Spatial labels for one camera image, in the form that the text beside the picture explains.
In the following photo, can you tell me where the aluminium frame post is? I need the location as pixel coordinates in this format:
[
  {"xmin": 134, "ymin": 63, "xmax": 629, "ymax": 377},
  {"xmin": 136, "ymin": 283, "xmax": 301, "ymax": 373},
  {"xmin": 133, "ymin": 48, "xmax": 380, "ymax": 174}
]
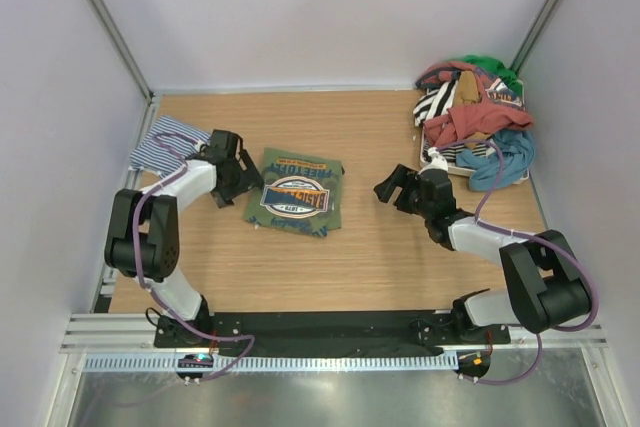
[
  {"xmin": 87, "ymin": 0, "xmax": 153, "ymax": 103},
  {"xmin": 510, "ymin": 0, "xmax": 562, "ymax": 74}
]

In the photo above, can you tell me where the red patterned garment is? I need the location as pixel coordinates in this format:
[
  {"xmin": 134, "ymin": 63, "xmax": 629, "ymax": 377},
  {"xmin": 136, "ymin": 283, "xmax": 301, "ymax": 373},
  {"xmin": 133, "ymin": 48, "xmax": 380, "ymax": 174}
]
[{"xmin": 415, "ymin": 60, "xmax": 534, "ymax": 147}]

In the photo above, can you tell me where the teal blue garment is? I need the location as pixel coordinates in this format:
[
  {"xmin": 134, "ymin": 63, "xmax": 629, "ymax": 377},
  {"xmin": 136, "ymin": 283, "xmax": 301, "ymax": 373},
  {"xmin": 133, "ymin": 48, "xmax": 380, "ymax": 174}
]
[{"xmin": 456, "ymin": 129, "xmax": 536, "ymax": 192}]

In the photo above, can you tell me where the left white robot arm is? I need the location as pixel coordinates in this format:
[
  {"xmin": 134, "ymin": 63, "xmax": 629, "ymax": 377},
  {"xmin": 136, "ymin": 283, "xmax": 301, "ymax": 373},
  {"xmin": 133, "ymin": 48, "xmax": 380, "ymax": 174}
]
[{"xmin": 104, "ymin": 130, "xmax": 264, "ymax": 347}]

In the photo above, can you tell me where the olive green tank top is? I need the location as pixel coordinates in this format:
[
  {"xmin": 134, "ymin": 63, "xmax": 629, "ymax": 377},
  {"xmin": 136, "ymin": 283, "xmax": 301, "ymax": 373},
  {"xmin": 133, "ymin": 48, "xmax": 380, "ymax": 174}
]
[{"xmin": 244, "ymin": 147, "xmax": 345, "ymax": 238}]

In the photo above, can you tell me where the purple cable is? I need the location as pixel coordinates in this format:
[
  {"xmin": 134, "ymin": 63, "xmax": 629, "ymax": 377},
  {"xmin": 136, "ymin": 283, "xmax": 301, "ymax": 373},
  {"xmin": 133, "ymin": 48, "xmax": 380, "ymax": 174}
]
[
  {"xmin": 132, "ymin": 131, "xmax": 256, "ymax": 382},
  {"xmin": 427, "ymin": 139, "xmax": 601, "ymax": 387}
]

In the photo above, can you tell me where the white plastic tray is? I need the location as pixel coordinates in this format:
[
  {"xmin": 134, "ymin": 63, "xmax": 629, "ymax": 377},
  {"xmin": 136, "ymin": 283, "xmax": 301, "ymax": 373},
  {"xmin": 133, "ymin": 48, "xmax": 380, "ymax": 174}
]
[{"xmin": 420, "ymin": 129, "xmax": 536, "ymax": 192}]

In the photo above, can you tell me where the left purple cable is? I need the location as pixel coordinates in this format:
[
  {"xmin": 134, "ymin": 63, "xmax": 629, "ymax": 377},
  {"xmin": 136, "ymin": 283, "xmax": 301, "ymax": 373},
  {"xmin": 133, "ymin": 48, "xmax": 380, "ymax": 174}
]
[{"xmin": 132, "ymin": 131, "xmax": 256, "ymax": 382}]

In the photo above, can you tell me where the black white striped garment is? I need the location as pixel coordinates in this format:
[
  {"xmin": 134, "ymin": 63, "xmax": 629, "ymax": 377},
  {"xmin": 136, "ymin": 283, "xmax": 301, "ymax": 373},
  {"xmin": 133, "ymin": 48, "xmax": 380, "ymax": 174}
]
[{"xmin": 412, "ymin": 80, "xmax": 493, "ymax": 164}]

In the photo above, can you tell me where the left aluminium frame post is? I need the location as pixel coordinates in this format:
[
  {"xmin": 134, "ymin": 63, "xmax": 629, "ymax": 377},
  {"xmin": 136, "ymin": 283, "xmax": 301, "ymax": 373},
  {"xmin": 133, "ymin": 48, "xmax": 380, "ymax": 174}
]
[{"xmin": 87, "ymin": 0, "xmax": 153, "ymax": 103}]

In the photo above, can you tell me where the bright green garment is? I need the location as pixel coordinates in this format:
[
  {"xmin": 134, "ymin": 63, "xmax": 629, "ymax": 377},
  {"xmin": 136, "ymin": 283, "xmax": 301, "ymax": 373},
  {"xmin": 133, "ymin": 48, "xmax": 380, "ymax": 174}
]
[{"xmin": 459, "ymin": 54, "xmax": 519, "ymax": 83}]

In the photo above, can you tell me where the right aluminium frame post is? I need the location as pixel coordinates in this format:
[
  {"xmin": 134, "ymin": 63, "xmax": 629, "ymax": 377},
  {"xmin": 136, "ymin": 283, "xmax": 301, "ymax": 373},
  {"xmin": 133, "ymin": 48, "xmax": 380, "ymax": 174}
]
[{"xmin": 510, "ymin": 0, "xmax": 562, "ymax": 74}]

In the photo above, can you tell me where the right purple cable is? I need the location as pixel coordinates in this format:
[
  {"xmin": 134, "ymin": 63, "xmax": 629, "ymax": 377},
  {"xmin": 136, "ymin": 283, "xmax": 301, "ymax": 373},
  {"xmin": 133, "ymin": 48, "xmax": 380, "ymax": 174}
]
[{"xmin": 427, "ymin": 139, "xmax": 601, "ymax": 387}]

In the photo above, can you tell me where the blue white striped tank top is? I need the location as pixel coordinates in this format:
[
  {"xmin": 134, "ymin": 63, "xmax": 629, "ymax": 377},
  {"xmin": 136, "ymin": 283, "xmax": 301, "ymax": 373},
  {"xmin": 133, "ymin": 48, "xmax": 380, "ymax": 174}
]
[{"xmin": 130, "ymin": 115, "xmax": 210, "ymax": 178}]

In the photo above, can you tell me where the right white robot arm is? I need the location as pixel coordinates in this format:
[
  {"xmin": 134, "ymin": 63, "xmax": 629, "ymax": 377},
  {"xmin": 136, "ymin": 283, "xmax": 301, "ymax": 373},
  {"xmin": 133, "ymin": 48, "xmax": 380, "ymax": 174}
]
[{"xmin": 373, "ymin": 164, "xmax": 599, "ymax": 343}]

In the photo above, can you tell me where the slotted cable duct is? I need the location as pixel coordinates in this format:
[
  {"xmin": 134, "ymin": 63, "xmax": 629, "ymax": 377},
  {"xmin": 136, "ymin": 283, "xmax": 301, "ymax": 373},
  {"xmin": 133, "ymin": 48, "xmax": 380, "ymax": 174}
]
[{"xmin": 84, "ymin": 352, "xmax": 458, "ymax": 373}]

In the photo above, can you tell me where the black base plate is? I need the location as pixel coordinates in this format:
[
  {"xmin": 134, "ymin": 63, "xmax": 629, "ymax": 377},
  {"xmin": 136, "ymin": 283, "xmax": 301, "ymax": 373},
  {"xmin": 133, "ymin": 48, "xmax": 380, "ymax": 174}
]
[{"xmin": 154, "ymin": 309, "xmax": 511, "ymax": 361}]

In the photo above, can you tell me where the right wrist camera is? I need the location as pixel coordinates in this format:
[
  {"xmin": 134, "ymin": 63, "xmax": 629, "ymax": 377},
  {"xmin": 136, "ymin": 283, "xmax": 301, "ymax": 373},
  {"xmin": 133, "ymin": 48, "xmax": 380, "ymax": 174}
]
[{"xmin": 423, "ymin": 147, "xmax": 449, "ymax": 172}]

